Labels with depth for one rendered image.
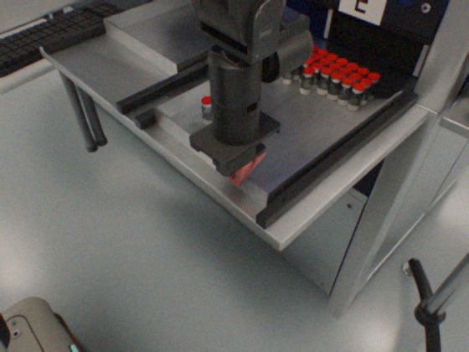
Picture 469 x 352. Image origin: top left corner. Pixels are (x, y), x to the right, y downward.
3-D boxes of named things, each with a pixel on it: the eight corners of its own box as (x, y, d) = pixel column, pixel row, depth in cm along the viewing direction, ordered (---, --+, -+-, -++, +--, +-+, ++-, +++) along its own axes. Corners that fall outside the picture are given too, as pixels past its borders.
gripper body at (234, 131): (281, 135, 50) (286, 86, 44) (223, 175, 45) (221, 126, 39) (245, 112, 53) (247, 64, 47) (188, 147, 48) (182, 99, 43)
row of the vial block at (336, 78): (286, 69, 78) (288, 47, 75) (361, 107, 69) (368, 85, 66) (278, 73, 77) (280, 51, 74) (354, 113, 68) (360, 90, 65)
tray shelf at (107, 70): (204, -7, 108) (204, -13, 107) (446, 100, 74) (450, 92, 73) (41, 54, 85) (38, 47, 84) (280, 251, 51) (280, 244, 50)
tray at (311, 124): (286, 54, 82) (288, 38, 80) (396, 107, 70) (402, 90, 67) (157, 123, 66) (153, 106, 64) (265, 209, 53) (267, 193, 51)
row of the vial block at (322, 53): (300, 60, 80) (303, 39, 77) (375, 97, 71) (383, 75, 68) (293, 64, 79) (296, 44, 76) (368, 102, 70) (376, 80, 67)
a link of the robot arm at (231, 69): (195, 44, 39) (234, 65, 36) (244, 22, 42) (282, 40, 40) (200, 100, 44) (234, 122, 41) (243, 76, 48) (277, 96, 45)
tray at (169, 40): (217, -8, 105) (216, -22, 102) (291, 24, 92) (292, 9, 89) (106, 33, 88) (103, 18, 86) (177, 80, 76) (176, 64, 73)
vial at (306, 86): (304, 87, 74) (308, 65, 70) (313, 91, 72) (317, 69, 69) (296, 91, 73) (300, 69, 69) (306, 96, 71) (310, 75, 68)
